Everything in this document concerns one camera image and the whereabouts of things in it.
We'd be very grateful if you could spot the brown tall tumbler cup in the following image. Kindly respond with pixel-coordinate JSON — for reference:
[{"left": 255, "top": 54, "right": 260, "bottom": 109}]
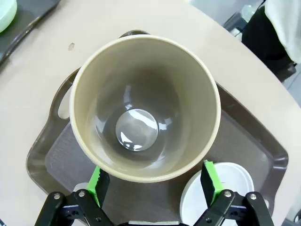
[{"left": 69, "top": 34, "right": 222, "bottom": 183}]

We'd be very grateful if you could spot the white round bowl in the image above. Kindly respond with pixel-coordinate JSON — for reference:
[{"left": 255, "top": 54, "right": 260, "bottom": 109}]
[{"left": 179, "top": 161, "right": 254, "bottom": 224}]

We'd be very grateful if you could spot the dark brown plastic tray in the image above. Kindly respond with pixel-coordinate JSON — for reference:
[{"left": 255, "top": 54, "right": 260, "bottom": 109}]
[
  {"left": 0, "top": 0, "right": 62, "bottom": 69},
  {"left": 25, "top": 30, "right": 289, "bottom": 226}
]

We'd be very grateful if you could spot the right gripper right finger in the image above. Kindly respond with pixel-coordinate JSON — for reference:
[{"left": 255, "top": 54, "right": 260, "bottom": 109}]
[{"left": 195, "top": 160, "right": 275, "bottom": 226}]

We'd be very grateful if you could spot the person in white sweater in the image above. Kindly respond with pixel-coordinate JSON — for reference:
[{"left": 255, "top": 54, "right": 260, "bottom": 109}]
[{"left": 241, "top": 0, "right": 301, "bottom": 82}]

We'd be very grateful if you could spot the light green round bowl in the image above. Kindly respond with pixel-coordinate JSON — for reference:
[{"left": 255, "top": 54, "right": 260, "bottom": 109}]
[{"left": 0, "top": 0, "right": 18, "bottom": 33}]

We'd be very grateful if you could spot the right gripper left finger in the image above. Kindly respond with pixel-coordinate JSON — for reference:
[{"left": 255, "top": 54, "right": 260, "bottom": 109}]
[{"left": 34, "top": 166, "right": 123, "bottom": 226}]

